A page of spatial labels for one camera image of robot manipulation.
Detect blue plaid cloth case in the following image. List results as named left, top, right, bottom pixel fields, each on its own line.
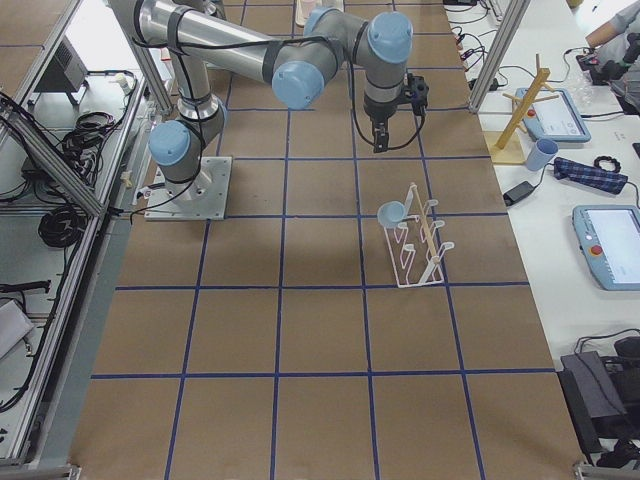
left=553, top=156, right=628, bottom=194

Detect blue teach pendant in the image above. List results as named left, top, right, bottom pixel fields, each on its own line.
left=523, top=88, right=591, bottom=143
left=572, top=205, right=639, bottom=291

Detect blue cup on desk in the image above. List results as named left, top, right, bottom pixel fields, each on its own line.
left=524, top=138, right=559, bottom=171

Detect black power adapter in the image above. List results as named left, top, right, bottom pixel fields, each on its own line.
left=502, top=181, right=536, bottom=207

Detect aluminium frame post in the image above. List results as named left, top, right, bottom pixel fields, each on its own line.
left=468, top=0, right=530, bottom=114

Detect wooden mug tree stand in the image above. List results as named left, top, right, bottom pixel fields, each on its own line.
left=484, top=55, right=559, bottom=165

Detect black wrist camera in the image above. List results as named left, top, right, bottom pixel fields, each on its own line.
left=402, top=73, right=429, bottom=117

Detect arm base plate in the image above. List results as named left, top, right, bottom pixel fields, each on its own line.
left=143, top=156, right=233, bottom=221

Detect light blue cup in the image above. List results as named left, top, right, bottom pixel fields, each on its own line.
left=377, top=200, right=408, bottom=229

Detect cream serving tray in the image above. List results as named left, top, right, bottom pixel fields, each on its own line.
left=295, top=0, right=316, bottom=27

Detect person at desk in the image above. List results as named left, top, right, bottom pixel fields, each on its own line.
left=586, top=1, right=639, bottom=104

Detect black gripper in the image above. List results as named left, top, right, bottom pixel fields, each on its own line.
left=364, top=84, right=404, bottom=153

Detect white wire cup rack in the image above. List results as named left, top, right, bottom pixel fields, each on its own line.
left=379, top=183, right=455, bottom=288

